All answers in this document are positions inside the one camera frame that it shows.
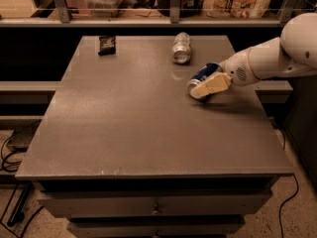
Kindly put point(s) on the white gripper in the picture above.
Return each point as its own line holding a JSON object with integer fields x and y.
{"x": 239, "y": 67}

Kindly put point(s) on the blue pepsi can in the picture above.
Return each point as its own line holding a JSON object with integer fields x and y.
{"x": 201, "y": 75}

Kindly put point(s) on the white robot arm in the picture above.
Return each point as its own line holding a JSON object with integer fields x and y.
{"x": 292, "y": 54}

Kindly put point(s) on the silver soda can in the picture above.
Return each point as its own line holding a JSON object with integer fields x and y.
{"x": 181, "y": 49}

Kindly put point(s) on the black rxbar chocolate wrapper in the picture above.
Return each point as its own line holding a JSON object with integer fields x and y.
{"x": 107, "y": 45}

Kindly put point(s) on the colourful snack bag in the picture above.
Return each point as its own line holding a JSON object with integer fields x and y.
{"x": 241, "y": 9}

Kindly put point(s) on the upper grey drawer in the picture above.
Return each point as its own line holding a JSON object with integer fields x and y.
{"x": 104, "y": 204}

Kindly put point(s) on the grey drawer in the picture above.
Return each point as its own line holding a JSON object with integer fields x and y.
{"x": 104, "y": 204}
{"x": 155, "y": 228}

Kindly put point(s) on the clear plastic container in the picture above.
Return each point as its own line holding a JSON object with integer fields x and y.
{"x": 104, "y": 8}

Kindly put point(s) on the lower grey drawer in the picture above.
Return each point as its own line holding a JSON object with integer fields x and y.
{"x": 155, "y": 228}

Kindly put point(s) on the grey power adapter box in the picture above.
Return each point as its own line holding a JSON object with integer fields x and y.
{"x": 21, "y": 140}

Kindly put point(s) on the grey metal shelf rail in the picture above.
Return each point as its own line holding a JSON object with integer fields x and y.
{"x": 137, "y": 14}

